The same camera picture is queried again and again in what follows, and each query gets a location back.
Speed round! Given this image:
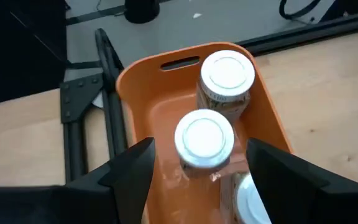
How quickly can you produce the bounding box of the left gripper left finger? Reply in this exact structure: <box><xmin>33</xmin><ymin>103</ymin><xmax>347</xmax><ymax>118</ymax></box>
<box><xmin>68</xmin><ymin>137</ymin><xmax>157</xmax><ymax>224</ymax></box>

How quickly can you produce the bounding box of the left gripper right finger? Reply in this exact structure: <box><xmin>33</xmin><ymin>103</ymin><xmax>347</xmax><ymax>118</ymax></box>
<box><xmin>246</xmin><ymin>138</ymin><xmax>329</xmax><ymax>224</ymax></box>

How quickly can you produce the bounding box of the white-lid spice jar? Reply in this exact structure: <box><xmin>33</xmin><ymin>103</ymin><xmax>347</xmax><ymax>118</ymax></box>
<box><xmin>174</xmin><ymin>108</ymin><xmax>236</xmax><ymax>179</ymax></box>
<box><xmin>219</xmin><ymin>172</ymin><xmax>272</xmax><ymax>224</ymax></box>
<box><xmin>196</xmin><ymin>49</ymin><xmax>256</xmax><ymax>123</ymax></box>

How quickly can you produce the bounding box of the orange plastic bin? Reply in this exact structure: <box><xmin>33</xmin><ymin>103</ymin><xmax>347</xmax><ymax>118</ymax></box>
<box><xmin>115</xmin><ymin>42</ymin><xmax>293</xmax><ymax>224</ymax></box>

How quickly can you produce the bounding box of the black aluminium table frame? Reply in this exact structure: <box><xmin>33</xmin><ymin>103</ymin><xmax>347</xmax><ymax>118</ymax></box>
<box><xmin>59</xmin><ymin>9</ymin><xmax>358</xmax><ymax>184</ymax></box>

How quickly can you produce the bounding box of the black round-base post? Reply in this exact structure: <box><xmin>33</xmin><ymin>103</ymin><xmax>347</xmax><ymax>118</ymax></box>
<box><xmin>124</xmin><ymin>0</ymin><xmax>161</xmax><ymax>24</ymax></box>

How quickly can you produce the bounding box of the black looped cable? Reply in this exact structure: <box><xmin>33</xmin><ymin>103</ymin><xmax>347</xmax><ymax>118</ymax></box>
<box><xmin>278</xmin><ymin>0</ymin><xmax>323</xmax><ymax>20</ymax></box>

